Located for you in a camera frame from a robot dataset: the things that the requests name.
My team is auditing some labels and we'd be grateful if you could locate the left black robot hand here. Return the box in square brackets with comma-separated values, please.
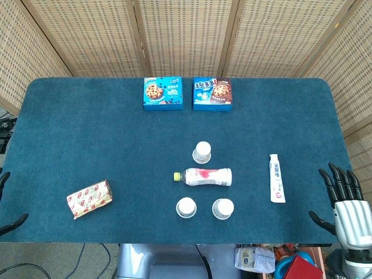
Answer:
[0, 167, 30, 237]

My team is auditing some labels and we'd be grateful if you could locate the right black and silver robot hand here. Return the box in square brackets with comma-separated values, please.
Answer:
[308, 162, 372, 251]

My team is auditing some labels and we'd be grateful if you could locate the white paper cup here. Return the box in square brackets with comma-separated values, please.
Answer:
[192, 141, 212, 164]
[212, 198, 235, 221]
[176, 196, 197, 219]

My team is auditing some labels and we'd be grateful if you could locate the red box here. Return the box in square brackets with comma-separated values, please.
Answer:
[282, 253, 324, 279]

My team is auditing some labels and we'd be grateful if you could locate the gold and red snack package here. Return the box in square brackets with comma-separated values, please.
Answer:
[66, 179, 114, 220]

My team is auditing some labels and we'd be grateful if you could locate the white toothpaste tube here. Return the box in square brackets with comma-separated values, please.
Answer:
[269, 153, 287, 204]

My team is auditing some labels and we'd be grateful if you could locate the blue plastic item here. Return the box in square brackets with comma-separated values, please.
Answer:
[274, 251, 316, 279]

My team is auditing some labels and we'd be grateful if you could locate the black equipment beside table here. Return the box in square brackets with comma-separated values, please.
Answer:
[0, 108, 19, 155]

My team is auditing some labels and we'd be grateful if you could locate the blue carpet table cover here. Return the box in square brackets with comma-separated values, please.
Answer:
[0, 76, 354, 245]

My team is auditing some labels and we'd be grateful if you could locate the white fabric pouch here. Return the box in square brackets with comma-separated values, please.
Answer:
[234, 245, 277, 274]

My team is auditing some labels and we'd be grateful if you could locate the plastic bottle with green cap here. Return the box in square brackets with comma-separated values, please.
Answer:
[173, 167, 233, 187]

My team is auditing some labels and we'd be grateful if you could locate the grey robot torso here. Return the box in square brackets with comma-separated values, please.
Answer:
[115, 243, 242, 279]

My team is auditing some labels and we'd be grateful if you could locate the blue and brown cookie box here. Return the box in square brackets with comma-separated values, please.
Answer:
[192, 77, 233, 113]

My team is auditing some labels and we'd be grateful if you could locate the woven bamboo folding screen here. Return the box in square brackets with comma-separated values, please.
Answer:
[0, 0, 372, 187]

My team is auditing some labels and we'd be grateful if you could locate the black floor cable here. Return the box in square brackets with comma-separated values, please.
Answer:
[0, 262, 52, 279]

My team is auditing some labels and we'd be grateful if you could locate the blue floor cable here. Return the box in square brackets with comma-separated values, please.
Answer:
[69, 243, 86, 279]

